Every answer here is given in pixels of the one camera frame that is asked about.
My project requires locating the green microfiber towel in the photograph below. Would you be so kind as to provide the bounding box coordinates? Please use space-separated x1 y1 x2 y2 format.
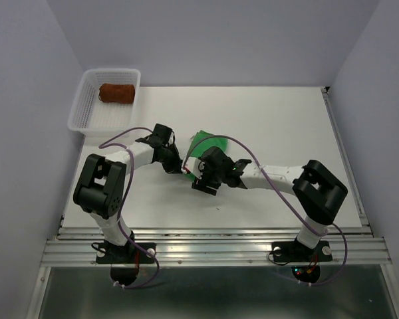
185 131 227 182

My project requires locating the brown microfiber towel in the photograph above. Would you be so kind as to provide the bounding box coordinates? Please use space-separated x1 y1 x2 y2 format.
98 83 136 104

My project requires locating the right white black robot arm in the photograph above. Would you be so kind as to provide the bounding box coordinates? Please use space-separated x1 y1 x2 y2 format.
184 147 348 259

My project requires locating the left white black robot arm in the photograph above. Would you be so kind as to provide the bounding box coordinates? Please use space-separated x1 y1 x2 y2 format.
73 124 182 262

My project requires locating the white perforated plastic basket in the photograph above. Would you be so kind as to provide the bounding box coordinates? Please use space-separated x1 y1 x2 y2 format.
67 68 141 137

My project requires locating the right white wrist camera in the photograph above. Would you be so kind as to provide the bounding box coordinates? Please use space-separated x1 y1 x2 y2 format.
182 157 204 179

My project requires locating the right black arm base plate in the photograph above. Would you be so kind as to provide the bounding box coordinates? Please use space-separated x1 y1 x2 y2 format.
268 241 333 264

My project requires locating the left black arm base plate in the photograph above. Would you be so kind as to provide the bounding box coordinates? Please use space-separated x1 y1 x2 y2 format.
91 241 154 265

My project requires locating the aluminium extrusion rail frame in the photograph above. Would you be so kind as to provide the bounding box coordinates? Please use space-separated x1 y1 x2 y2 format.
27 86 399 318

